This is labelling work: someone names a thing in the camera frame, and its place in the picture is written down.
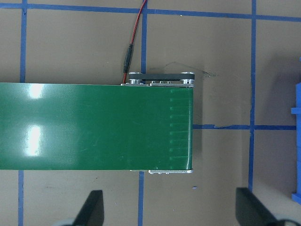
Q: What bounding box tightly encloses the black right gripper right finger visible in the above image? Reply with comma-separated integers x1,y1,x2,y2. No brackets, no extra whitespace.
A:
235,187,277,226

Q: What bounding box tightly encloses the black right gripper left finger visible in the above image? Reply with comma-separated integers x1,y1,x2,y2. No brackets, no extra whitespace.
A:
73,190,103,226

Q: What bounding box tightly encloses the blue plastic bin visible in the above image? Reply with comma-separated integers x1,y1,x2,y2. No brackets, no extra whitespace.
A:
291,82,301,204

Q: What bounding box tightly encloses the green conveyor belt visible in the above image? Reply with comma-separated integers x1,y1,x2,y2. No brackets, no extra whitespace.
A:
0,72,195,174

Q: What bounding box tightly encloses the red black power cable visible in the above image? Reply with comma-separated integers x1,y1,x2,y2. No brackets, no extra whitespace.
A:
121,0,148,84

